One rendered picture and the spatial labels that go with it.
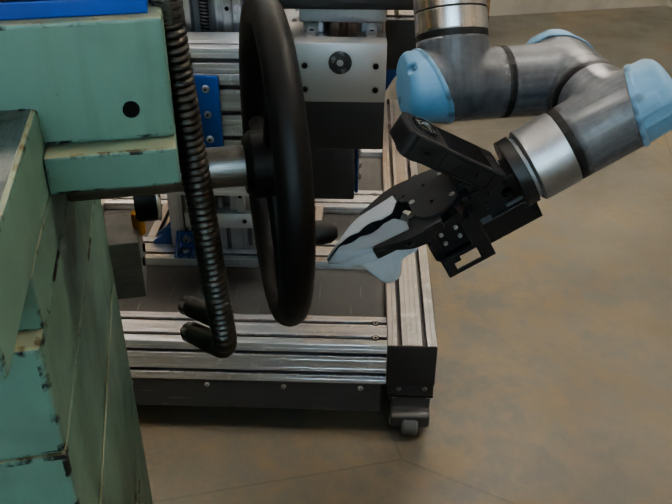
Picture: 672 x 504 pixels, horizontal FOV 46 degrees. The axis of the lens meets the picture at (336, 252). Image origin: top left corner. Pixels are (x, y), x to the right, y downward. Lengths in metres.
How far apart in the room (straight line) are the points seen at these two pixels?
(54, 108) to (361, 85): 0.66
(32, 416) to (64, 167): 0.18
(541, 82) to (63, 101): 0.47
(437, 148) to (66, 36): 0.33
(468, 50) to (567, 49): 0.11
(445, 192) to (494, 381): 1.01
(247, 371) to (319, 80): 0.58
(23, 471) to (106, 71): 0.28
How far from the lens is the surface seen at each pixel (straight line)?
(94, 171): 0.60
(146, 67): 0.60
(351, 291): 1.60
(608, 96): 0.79
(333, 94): 1.20
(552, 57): 0.86
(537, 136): 0.77
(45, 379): 0.54
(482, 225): 0.80
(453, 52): 0.82
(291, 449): 1.56
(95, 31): 0.59
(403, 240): 0.75
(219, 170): 0.68
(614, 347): 1.90
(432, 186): 0.78
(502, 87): 0.83
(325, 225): 0.79
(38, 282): 0.54
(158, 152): 0.60
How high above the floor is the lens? 1.10
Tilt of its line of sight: 31 degrees down
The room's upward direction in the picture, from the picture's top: straight up
